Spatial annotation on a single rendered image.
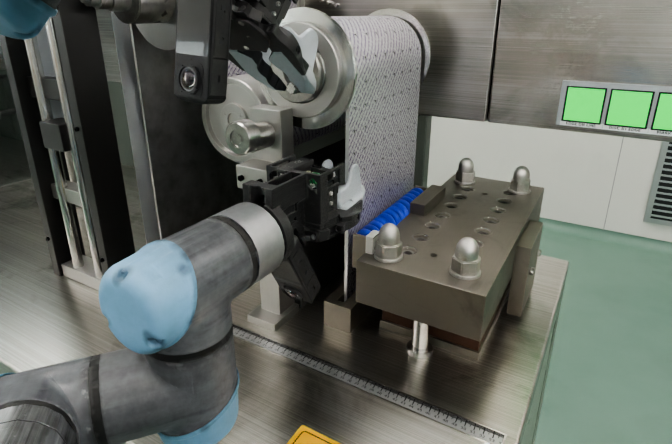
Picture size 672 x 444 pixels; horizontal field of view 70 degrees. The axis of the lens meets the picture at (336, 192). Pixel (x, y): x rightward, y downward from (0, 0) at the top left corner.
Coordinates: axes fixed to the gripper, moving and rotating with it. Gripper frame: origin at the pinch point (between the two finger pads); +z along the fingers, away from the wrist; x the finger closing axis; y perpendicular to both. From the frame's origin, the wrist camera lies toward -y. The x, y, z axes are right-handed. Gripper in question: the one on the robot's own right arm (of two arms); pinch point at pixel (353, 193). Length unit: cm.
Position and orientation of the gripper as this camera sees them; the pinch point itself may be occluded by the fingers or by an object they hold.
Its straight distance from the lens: 64.6
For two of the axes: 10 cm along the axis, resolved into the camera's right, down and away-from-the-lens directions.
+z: 5.1, -3.0, 8.1
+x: -8.6, -1.8, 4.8
